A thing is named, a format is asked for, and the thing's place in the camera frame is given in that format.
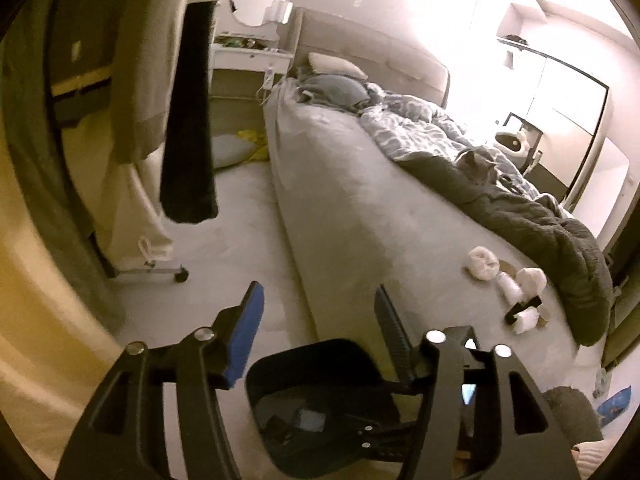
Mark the white leaning board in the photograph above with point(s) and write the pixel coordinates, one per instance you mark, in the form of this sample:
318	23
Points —
607	175

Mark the black framed panel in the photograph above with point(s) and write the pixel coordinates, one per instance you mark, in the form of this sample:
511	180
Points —
535	132

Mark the grey upholstered bed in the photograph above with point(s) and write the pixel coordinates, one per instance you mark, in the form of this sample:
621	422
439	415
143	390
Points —
360	200

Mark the grey cat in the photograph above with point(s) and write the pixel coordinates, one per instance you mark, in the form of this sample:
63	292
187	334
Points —
477	164

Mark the white lampshade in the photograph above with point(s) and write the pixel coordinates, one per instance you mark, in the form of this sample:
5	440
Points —
508	58

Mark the yellow cloth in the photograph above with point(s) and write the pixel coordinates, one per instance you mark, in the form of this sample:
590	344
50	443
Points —
255	147

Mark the grey fuzzy cloth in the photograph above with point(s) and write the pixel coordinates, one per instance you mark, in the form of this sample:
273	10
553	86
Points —
570	410

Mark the white pillow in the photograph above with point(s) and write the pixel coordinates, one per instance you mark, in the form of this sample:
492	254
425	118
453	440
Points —
332	64

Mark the grey floor cushion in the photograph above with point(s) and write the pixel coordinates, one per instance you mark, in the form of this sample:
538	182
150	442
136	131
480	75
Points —
227	150

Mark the brown cardboard piece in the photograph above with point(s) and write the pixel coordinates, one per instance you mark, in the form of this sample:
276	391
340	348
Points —
507	266
544	316

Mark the grey-blue pillow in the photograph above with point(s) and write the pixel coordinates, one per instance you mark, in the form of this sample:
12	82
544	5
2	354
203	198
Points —
335	90

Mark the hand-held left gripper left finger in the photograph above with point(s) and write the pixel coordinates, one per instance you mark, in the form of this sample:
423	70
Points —
247	335

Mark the black hanging garment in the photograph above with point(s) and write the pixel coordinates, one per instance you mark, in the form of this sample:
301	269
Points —
190	135

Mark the pile of small cosmetics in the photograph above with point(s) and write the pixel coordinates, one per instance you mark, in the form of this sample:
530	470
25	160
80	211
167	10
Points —
240	42

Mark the person's right forearm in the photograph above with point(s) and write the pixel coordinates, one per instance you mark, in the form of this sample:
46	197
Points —
597	462

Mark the white dressing table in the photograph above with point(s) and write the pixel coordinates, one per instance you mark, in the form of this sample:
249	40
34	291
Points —
245	60

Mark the white power strip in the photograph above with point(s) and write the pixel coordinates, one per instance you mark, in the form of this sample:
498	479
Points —
270	77

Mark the blue printed packet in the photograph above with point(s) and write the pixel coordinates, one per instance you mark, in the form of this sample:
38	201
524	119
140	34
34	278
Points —
616	402

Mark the dark grey fleece blanket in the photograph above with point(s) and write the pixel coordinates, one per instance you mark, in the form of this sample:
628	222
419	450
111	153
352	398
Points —
540	240

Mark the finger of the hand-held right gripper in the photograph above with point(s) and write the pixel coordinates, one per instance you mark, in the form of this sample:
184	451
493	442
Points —
390	432

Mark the sliding door wardrobe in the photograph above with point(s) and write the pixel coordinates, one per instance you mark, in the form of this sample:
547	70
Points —
565	110

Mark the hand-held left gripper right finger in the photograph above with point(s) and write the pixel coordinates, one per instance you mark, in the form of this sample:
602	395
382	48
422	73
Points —
392	325

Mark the blue patterned duvet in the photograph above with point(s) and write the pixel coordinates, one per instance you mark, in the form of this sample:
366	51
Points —
415	125

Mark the white cat carrier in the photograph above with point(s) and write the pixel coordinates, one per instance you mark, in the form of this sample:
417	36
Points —
510	144

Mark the cream hanging garment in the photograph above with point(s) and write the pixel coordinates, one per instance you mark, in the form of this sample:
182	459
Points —
135	210

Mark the clothes rack wheeled base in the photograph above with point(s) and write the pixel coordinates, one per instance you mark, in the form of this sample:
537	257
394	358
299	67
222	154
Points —
155	272

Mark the small black rectangular object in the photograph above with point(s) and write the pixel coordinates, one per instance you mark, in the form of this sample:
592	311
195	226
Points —
523	309

